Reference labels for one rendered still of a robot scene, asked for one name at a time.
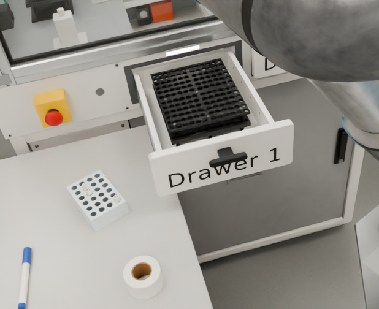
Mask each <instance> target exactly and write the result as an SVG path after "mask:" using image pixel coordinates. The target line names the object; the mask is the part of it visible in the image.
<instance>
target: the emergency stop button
mask: <svg viewBox="0 0 379 309"><path fill-rule="evenodd" d="M45 122H46V123H47V124H48V125H49V126H59V125H60V124H61V123H62V122H63V116H62V114H60V113H59V112H57V111H51V112H48V113H47V114H46V116H45Z"/></svg>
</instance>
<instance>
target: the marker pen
mask: <svg viewBox="0 0 379 309"><path fill-rule="evenodd" d="M31 251H32V249H31V248H30V247H25V248H24V249H23V259H22V268H21V280H20V290H19V296H18V309H25V307H26V298H27V291H28V279H29V266H30V263H31Z"/></svg>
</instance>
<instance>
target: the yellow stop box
mask: <svg viewBox="0 0 379 309"><path fill-rule="evenodd" d="M34 107H35V110H36V112H37V115H38V117H39V119H40V122H41V125H42V127H43V128H47V127H50V126H49V125H48V124H47V123H46V122H45V116H46V114H47V113H48V112H51V111H57V112H59V113H60V114H62V116H63V122H62V124H63V123H68V122H71V121H72V112H71V108H70V106H69V103H68V100H67V97H66V93H65V91H64V90H63V89H62V88H61V89H58V90H53V91H48V92H45V93H40V94H35V95H34Z"/></svg>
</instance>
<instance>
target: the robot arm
mask: <svg viewBox="0 0 379 309"><path fill-rule="evenodd" d="M194 1H196V2H197V3H199V4H202V5H203V6H204V7H206V8H207V9H208V10H209V11H211V13H213V14H214V15H215V16H216V17H218V18H219V19H220V20H221V21H222V22H223V23H224V24H225V25H226V26H228V27H229V28H230V29H231V30H232V31H234V32H235V33H236V34H237V35H238V36H239V37H240V38H241V39H242V40H243V41H245V42H246V43H247V44H248V45H249V46H250V47H251V48H252V49H253V50H255V51H256V52H257V53H259V54H260V55H261V56H263V57H265V58H267V59H268V60H269V61H270V62H271V63H273V64H275V65H276V66H277V67H279V68H280V69H283V70H285V71H287V72H289V73H292V74H294V75H297V76H300V77H304V78H306V79H307V80H309V81H310V82H311V83H312V84H313V85H314V86H315V87H316V88H317V89H318V90H319V91H320V92H321V93H322V94H324V95H325V96H326V97H327V98H328V99H329V100H330V101H331V102H332V103H333V104H334V105H335V106H336V107H337V108H338V109H339V110H340V111H341V112H342V113H343V115H342V125H343V128H344V130H345V131H346V133H347V134H348V135H349V136H350V138H351V139H352V141H353V142H354V143H356V144H357V145H359V146H360V147H362V148H363V149H365V150H366V151H367V152H369V153H370V154H371V155H372V156H373V157H374V158H375V159H377V160H378V161H379V0H194Z"/></svg>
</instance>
